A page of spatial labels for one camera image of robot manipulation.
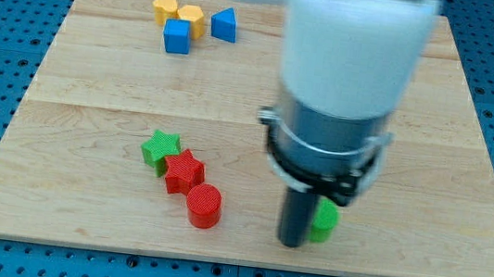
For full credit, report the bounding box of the yellow heart block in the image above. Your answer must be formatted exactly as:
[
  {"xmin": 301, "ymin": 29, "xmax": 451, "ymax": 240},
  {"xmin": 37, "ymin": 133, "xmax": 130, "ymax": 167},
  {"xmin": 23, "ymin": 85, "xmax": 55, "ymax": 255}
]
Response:
[{"xmin": 152, "ymin": 0, "xmax": 178, "ymax": 26}]

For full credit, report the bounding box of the green cylinder block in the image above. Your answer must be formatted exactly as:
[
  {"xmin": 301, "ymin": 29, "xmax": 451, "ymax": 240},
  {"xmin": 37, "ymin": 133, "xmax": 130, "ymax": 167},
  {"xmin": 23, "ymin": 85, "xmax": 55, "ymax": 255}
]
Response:
[{"xmin": 309, "ymin": 197, "xmax": 340, "ymax": 243}]

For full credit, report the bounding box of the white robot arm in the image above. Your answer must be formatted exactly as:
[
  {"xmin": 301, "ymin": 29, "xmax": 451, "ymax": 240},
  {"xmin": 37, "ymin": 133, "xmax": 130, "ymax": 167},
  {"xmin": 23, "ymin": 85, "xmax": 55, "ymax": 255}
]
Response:
[{"xmin": 233, "ymin": 0, "xmax": 442, "ymax": 247}]

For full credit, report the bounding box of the red cylinder block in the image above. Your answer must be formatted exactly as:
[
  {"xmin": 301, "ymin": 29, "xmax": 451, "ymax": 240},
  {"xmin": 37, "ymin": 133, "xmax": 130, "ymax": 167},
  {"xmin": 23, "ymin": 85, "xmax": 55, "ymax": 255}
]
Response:
[{"xmin": 186, "ymin": 183, "xmax": 222, "ymax": 229}]

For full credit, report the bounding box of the green star block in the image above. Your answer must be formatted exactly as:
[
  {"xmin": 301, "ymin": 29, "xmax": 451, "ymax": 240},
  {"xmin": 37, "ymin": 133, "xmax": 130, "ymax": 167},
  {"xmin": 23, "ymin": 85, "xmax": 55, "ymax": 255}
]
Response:
[{"xmin": 140, "ymin": 129, "xmax": 182, "ymax": 177}]

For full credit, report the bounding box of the wooden board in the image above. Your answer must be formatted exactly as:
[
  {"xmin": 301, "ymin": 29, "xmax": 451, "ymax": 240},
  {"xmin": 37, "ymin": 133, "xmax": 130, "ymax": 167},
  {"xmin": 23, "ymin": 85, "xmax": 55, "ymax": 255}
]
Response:
[{"xmin": 0, "ymin": 0, "xmax": 494, "ymax": 277}]

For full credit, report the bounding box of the red star block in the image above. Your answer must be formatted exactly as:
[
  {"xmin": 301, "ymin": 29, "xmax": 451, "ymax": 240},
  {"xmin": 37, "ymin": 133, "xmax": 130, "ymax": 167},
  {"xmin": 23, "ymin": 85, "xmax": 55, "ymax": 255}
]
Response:
[{"xmin": 164, "ymin": 149, "xmax": 206, "ymax": 195}]

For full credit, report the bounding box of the blue cube block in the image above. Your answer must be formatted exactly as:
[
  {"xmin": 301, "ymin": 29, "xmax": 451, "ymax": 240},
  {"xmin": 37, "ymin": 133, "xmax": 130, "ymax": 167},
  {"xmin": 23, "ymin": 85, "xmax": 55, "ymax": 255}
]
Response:
[{"xmin": 163, "ymin": 19, "xmax": 191, "ymax": 55}]

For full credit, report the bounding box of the yellow hexagon block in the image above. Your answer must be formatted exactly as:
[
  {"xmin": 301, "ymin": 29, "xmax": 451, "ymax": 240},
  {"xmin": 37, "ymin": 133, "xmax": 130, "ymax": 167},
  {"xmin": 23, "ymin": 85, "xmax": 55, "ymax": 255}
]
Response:
[{"xmin": 177, "ymin": 5, "xmax": 206, "ymax": 40}]

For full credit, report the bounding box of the blue triangle block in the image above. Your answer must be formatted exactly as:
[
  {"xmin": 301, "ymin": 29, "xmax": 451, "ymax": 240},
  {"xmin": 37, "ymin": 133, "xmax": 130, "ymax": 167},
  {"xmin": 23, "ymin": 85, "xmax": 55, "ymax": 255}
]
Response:
[{"xmin": 210, "ymin": 7, "xmax": 237, "ymax": 43}]

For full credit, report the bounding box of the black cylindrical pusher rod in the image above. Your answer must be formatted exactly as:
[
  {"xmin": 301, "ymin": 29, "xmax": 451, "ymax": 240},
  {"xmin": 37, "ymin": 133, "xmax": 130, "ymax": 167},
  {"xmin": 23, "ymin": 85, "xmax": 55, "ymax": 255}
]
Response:
[{"xmin": 277, "ymin": 187, "xmax": 320, "ymax": 248}]

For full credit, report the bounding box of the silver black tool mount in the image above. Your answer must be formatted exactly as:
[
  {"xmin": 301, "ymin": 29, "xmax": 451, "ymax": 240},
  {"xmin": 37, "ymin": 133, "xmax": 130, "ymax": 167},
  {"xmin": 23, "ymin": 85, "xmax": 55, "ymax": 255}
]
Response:
[{"xmin": 258, "ymin": 85, "xmax": 393, "ymax": 207}]

